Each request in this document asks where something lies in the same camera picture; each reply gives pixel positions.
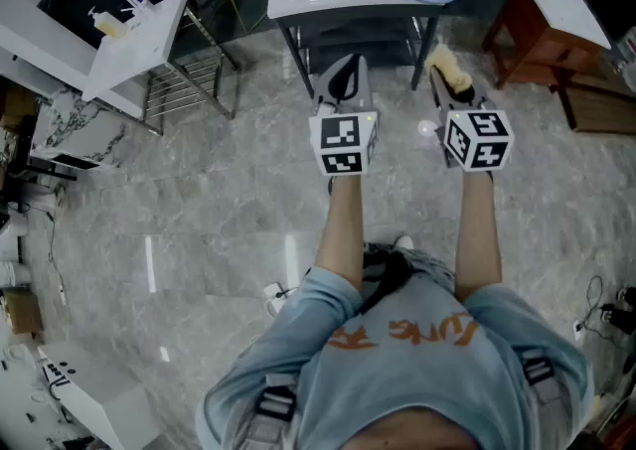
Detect marble patterned slab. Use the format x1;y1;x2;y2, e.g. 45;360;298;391
29;87;128;172

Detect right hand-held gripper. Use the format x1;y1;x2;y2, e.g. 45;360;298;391
428;65;516;174

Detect person's right forearm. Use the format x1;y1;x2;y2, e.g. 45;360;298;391
454;170;502;303

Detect grey harness strap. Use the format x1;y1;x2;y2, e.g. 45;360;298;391
519;347;573;420
241;372;300;450

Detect light blue t-shirt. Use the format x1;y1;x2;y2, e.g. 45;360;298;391
195;266;596;450

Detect white power strip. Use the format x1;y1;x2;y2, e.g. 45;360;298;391
261;281;299;316

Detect yellow sponge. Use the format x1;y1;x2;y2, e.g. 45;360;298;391
424;43;474;92

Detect white flat panel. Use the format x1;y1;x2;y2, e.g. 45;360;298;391
38;341;150;450

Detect person's left forearm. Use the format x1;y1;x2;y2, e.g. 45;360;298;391
315;173;367;293

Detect brown wooden cabinet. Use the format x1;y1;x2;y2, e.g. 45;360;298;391
480;0;613;90

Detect clear soap dispenser bottle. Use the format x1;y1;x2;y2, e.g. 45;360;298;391
86;5;130;41

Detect black metal sink stand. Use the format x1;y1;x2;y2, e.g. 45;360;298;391
275;10;444;92

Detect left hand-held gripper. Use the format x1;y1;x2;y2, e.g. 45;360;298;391
307;53;382;177

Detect white rectangular vanity basin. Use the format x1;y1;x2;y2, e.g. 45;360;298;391
80;0;190;102

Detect grey blue jeans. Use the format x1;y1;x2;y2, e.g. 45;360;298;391
361;241;457;318

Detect cardboard box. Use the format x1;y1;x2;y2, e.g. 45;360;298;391
0;287;45;336

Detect steel bar rack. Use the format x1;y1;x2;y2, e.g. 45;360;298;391
142;8;240;137

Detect white basin on wooden cabinet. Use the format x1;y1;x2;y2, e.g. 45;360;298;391
515;0;613;51

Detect brown wooden crate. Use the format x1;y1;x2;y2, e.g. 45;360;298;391
549;68;636;137

